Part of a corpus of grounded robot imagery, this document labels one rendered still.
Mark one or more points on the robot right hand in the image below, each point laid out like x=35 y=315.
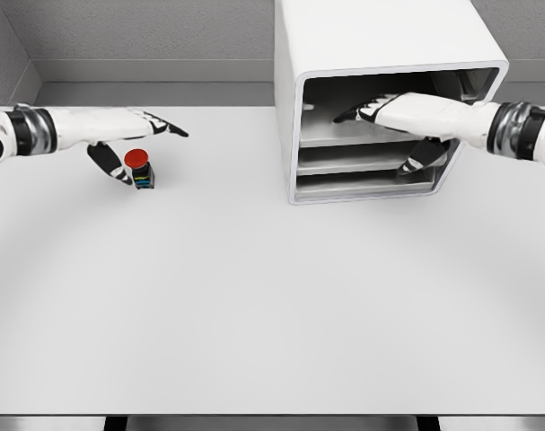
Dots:
x=411 y=114

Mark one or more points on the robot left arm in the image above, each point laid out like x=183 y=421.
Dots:
x=29 y=130

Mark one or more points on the red button load switch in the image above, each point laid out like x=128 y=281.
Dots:
x=139 y=170

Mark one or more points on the grey cabinet drawer tray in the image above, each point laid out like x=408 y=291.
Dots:
x=344 y=159
x=357 y=186
x=344 y=132

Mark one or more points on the white tabletop storage cabinet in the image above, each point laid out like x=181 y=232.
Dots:
x=344 y=45

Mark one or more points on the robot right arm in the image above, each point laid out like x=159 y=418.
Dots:
x=510 y=130

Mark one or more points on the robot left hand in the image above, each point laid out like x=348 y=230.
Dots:
x=119 y=123

